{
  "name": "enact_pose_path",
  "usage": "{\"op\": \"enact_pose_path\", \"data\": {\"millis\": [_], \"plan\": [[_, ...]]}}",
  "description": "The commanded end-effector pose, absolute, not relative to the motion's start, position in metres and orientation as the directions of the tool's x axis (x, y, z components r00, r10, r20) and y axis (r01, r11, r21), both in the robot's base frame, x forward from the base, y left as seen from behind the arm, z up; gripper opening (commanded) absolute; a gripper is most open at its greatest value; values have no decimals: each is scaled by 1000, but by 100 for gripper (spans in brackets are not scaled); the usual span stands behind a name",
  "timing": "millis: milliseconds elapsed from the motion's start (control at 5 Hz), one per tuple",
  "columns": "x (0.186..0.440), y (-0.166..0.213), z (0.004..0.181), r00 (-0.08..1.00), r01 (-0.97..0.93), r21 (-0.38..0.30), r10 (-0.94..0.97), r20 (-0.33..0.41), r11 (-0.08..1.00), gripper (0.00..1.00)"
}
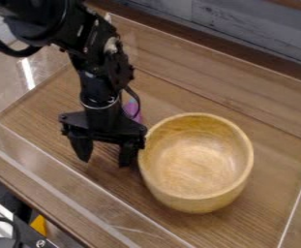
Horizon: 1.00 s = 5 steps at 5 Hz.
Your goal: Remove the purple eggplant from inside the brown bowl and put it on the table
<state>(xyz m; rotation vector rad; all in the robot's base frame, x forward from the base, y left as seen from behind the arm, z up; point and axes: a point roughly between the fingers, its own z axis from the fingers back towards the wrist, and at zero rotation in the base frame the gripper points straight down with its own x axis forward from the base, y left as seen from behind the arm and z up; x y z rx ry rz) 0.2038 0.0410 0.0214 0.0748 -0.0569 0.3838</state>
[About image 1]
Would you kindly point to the clear acrylic tray wall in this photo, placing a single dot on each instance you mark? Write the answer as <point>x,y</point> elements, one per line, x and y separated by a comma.
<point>98,219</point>

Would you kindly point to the yellow tag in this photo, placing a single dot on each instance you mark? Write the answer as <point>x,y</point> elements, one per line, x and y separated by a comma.
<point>39,224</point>

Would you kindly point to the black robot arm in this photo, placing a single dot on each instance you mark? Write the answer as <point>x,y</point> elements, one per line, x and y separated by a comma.
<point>64,23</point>

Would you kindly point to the brown wooden bowl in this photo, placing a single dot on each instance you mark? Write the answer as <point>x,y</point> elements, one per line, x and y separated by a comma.
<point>196,162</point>

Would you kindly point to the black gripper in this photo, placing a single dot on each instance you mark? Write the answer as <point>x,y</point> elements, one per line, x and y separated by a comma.
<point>108,125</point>

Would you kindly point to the purple toy eggplant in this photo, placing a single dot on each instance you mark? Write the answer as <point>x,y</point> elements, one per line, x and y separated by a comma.
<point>134,110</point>

